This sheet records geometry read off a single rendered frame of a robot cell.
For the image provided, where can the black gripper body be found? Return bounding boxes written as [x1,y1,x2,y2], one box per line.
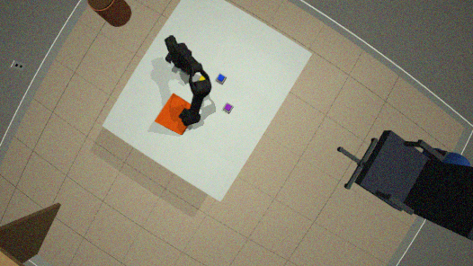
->
[165,52,190,75]

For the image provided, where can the blue button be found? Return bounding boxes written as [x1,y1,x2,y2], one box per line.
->
[216,73,227,84]

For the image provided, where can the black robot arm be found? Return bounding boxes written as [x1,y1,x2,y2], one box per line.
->
[165,35,211,126]

